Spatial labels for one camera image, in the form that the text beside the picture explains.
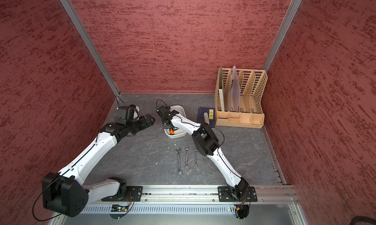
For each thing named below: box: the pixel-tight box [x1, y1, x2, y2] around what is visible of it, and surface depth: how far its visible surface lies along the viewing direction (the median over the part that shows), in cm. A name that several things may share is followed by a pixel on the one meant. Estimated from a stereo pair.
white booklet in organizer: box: [218, 88, 225, 112], surface depth 92 cm
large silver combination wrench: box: [175, 147, 184, 177], surface depth 85 cm
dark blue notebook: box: [196, 106, 216, 128], surface depth 109 cm
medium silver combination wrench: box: [184, 146, 190, 171], surface depth 87 cm
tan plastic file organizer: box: [214, 67, 268, 129], surface depth 102 cm
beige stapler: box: [203, 112, 210, 126], surface depth 105 cm
